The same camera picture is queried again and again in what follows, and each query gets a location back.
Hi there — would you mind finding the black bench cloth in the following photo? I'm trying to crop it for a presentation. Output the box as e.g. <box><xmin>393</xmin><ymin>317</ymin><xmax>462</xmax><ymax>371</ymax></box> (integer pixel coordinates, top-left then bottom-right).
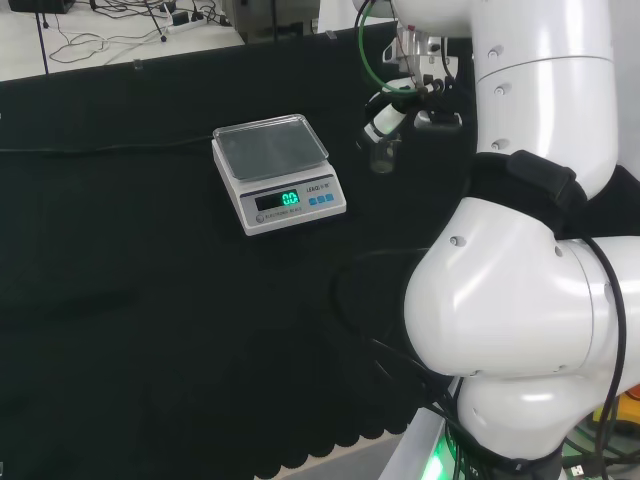
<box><xmin>0</xmin><ymin>22</ymin><xmax>640</xmax><ymax>480</ymax></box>

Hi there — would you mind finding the yellow stop button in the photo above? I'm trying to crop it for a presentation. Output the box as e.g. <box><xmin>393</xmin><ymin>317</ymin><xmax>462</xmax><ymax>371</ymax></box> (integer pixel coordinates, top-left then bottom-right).
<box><xmin>592</xmin><ymin>382</ymin><xmax>640</xmax><ymax>436</ymax></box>

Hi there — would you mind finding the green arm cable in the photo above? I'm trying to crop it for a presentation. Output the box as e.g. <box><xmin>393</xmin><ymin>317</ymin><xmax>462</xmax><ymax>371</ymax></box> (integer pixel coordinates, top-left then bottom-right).
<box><xmin>353</xmin><ymin>0</ymin><xmax>419</xmax><ymax>95</ymax></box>

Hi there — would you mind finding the thin black balance power cable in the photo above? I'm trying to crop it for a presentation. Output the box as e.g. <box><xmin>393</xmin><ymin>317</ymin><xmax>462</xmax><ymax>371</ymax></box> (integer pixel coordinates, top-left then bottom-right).
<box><xmin>0</xmin><ymin>135</ymin><xmax>217</xmax><ymax>155</ymax></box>

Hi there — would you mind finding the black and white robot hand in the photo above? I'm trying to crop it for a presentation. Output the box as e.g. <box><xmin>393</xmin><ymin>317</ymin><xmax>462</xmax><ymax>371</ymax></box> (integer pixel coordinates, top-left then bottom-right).
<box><xmin>357</xmin><ymin>30</ymin><xmax>464</xmax><ymax>151</ymax></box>

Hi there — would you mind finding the small clear glass beaker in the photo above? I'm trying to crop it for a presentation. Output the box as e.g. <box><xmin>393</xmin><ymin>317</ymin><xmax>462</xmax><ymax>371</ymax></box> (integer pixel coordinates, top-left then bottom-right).
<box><xmin>368</xmin><ymin>138</ymin><xmax>401</xmax><ymax>175</ymax></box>

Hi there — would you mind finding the white electronic balance steel pan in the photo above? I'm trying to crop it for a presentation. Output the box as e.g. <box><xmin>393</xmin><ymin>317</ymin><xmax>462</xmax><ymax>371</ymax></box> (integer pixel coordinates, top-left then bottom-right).
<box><xmin>211</xmin><ymin>112</ymin><xmax>348</xmax><ymax>238</ymax></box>

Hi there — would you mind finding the grey metal cabinet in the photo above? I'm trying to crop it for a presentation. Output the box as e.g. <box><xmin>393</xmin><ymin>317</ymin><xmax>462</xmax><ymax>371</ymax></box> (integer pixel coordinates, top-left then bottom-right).
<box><xmin>221</xmin><ymin>0</ymin><xmax>321</xmax><ymax>47</ymax></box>

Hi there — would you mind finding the dark tripod leg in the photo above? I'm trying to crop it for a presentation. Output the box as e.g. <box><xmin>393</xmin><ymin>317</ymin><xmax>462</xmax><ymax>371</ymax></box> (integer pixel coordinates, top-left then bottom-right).
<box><xmin>34</xmin><ymin>9</ymin><xmax>51</xmax><ymax>76</ymax></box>

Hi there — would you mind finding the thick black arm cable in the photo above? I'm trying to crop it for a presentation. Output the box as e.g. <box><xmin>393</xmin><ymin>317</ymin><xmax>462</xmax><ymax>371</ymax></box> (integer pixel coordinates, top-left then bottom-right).
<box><xmin>582</xmin><ymin>235</ymin><xmax>629</xmax><ymax>480</ymax></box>

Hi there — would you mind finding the black box on floor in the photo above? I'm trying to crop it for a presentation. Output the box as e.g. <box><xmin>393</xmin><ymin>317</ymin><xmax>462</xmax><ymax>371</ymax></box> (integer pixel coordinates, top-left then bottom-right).
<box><xmin>7</xmin><ymin>0</ymin><xmax>77</xmax><ymax>15</ymax></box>

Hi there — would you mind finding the white power strip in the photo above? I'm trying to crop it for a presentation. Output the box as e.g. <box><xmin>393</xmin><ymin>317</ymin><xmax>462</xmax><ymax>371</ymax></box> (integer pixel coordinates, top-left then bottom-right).
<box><xmin>167</xmin><ymin>18</ymin><xmax>207</xmax><ymax>35</ymax></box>

